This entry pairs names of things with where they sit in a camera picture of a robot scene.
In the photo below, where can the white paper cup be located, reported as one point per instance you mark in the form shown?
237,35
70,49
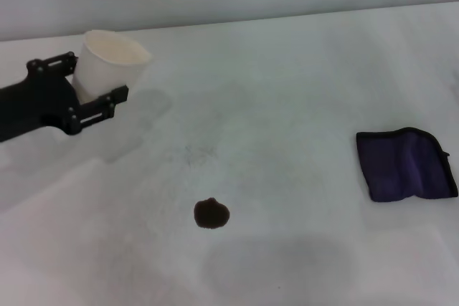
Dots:
107,69

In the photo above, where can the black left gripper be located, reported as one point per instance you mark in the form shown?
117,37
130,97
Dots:
36,105

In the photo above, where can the purple rag with black edge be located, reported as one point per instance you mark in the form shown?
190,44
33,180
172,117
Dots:
405,166

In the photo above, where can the black liquid stain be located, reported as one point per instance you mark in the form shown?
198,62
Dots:
211,214

